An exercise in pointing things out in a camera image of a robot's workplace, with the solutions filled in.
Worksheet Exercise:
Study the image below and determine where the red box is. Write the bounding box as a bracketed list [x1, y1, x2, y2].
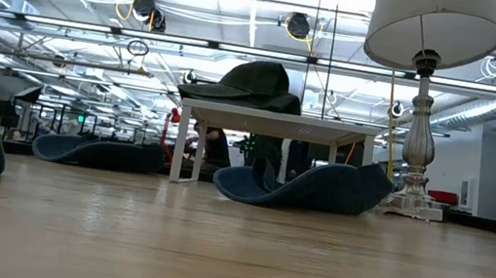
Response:
[426, 187, 461, 207]

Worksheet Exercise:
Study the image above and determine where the small ceiling cable reel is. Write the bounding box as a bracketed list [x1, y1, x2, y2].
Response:
[180, 68, 201, 89]
[387, 99, 406, 121]

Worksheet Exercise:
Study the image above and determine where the blue denim cap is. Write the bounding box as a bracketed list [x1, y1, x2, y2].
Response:
[29, 126, 168, 179]
[209, 139, 397, 226]

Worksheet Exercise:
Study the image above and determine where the white wall device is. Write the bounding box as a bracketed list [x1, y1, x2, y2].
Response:
[457, 177, 476, 210]

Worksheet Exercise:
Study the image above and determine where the small white shelf riser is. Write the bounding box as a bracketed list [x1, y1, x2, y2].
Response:
[167, 97, 382, 213]

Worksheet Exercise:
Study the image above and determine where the long ceiling light rail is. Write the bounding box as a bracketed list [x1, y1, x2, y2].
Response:
[0, 8, 496, 96]

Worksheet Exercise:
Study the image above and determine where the black hanging cable loop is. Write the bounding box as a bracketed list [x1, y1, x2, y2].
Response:
[122, 37, 152, 76]

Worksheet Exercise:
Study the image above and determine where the person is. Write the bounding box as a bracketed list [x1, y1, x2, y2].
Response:
[188, 123, 237, 173]

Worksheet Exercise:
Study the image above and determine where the yellow hanging cable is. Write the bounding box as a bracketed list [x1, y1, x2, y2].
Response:
[373, 68, 410, 181]

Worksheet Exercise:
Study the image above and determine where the black ceiling cable reel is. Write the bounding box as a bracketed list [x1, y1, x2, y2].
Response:
[284, 10, 315, 42]
[128, 0, 171, 34]

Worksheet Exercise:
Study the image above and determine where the red background machine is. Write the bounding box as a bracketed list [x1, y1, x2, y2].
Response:
[156, 105, 183, 164]

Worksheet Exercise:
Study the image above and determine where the white lamp shade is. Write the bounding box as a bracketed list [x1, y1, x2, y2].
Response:
[361, 0, 496, 84]

